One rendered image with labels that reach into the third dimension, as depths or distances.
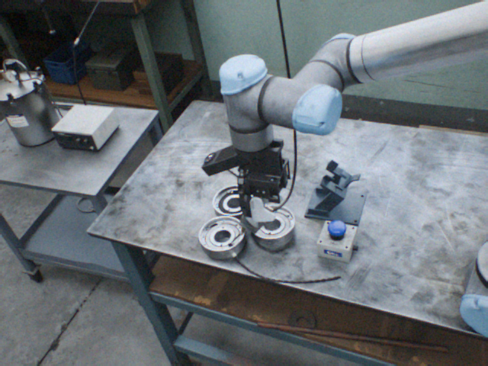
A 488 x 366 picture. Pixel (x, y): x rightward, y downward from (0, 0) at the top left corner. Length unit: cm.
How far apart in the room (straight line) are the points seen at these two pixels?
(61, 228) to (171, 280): 92
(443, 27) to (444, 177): 62
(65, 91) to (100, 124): 143
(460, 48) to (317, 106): 20
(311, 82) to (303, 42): 199
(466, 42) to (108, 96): 244
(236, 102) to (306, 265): 45
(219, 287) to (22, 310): 117
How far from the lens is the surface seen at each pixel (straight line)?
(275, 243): 111
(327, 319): 132
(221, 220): 117
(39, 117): 187
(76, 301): 227
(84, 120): 181
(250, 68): 78
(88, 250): 212
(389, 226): 118
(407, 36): 78
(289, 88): 76
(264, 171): 90
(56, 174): 175
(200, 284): 142
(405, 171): 131
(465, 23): 74
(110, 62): 294
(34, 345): 223
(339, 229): 107
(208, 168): 95
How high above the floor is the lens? 167
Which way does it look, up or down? 42 degrees down
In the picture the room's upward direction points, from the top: 11 degrees counter-clockwise
